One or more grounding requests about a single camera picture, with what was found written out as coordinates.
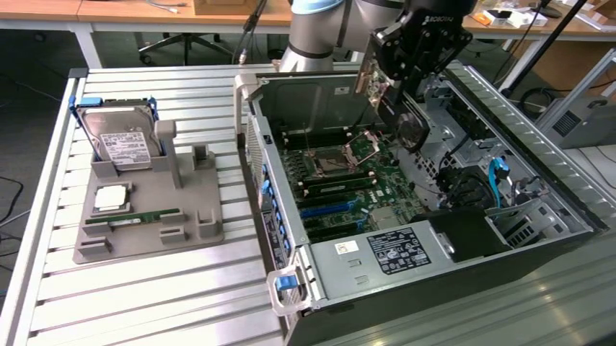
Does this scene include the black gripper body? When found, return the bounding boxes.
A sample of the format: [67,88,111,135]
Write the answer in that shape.
[400,0,477,30]

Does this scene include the black graphics card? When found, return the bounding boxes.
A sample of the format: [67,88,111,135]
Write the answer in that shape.
[353,59,433,153]

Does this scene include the wooden desk with clutter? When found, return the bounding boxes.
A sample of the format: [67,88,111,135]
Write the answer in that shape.
[456,0,616,91]

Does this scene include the black round object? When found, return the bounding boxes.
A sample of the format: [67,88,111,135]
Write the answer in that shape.
[528,1,563,19]

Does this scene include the metal drive cage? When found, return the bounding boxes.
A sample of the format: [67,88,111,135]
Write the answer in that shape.
[413,77,492,170]

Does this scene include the black tripod pole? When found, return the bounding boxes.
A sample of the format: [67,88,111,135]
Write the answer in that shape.
[500,0,591,97]

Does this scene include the metal socket cover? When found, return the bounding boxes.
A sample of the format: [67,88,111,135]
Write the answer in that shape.
[341,131,387,169]

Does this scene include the black RAM slot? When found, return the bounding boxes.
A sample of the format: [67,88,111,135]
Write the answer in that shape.
[281,128,353,140]
[284,136,351,149]

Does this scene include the green motherboard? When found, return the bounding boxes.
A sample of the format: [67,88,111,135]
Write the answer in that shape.
[278,124,435,244]

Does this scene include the grey computer tower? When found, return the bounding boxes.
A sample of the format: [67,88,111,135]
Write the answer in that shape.
[536,48,616,149]

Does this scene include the cardboard box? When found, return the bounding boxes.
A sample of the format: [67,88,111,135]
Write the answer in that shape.
[194,0,260,16]

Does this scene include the black installed RAM stick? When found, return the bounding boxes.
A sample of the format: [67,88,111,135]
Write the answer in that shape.
[302,176,380,198]

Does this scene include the black office chair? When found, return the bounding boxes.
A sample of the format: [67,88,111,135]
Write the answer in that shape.
[137,32,237,66]

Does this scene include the blue expansion slot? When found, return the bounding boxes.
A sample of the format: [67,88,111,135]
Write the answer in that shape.
[298,202,356,219]

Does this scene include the silver chipset heatsink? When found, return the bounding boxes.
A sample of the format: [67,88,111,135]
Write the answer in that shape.
[369,208,401,231]

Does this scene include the black expansion slot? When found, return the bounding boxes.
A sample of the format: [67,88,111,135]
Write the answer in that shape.
[306,226,371,243]
[301,216,361,231]

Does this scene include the metal disk bay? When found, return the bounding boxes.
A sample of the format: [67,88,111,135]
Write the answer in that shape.
[484,200,574,249]

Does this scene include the black plastic shroud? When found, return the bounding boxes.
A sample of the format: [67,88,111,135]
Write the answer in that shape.
[408,207,512,263]

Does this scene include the long wooden desk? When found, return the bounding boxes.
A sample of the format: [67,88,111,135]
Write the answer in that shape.
[0,0,294,69]

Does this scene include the hard disk in blue carrier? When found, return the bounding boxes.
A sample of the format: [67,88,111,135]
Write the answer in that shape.
[67,95,167,172]

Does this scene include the open black PC case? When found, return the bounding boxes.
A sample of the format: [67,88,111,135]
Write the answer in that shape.
[233,66,611,346]

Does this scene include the grey power supply unit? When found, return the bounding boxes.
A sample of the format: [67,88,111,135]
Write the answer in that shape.
[308,219,456,302]

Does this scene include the grey parts rack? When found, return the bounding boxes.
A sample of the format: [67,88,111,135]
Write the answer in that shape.
[71,120,228,266]

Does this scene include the green RAM stick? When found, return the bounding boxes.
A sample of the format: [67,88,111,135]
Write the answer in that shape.
[85,208,182,226]

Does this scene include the silver CPU chip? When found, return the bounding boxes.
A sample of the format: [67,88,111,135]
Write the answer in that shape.
[94,186,130,210]

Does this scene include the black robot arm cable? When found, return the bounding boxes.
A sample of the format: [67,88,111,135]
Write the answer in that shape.
[236,0,270,66]

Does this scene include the grey case clamp bracket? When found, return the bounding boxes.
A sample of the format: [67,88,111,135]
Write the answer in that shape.
[233,74,265,102]
[266,268,310,317]

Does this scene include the blue SATA wire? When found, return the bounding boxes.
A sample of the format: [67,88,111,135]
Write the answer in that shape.
[487,156,511,210]

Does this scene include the black wire bundle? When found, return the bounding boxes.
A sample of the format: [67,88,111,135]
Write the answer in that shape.
[436,167,498,212]

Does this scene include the white desk cable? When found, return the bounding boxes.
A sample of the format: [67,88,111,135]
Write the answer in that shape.
[146,0,188,14]

